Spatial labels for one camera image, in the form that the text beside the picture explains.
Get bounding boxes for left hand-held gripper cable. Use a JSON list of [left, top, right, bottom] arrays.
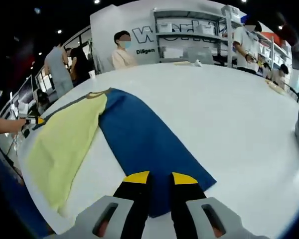
[[0, 126, 24, 180]]

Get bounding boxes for grey metal shelf rack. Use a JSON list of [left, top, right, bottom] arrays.
[[153, 7, 236, 68]]

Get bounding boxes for yellow grey blue garment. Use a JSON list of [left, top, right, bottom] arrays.
[[26, 87, 217, 219]]

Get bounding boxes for person's blue clothing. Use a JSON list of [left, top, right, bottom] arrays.
[[0, 134, 55, 239]]

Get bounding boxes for grey chair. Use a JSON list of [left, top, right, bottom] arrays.
[[186, 46, 214, 65]]

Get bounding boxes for black sign stand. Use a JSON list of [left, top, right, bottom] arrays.
[[289, 53, 299, 103]]

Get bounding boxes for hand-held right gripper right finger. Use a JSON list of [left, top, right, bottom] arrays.
[[170, 171, 252, 239]]

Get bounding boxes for white shelf rack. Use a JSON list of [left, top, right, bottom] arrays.
[[256, 32, 294, 75]]

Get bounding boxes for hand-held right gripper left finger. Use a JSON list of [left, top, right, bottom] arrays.
[[73, 170, 152, 239]]

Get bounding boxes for white storage bin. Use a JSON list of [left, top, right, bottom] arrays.
[[198, 24, 215, 34], [156, 22, 175, 32]]

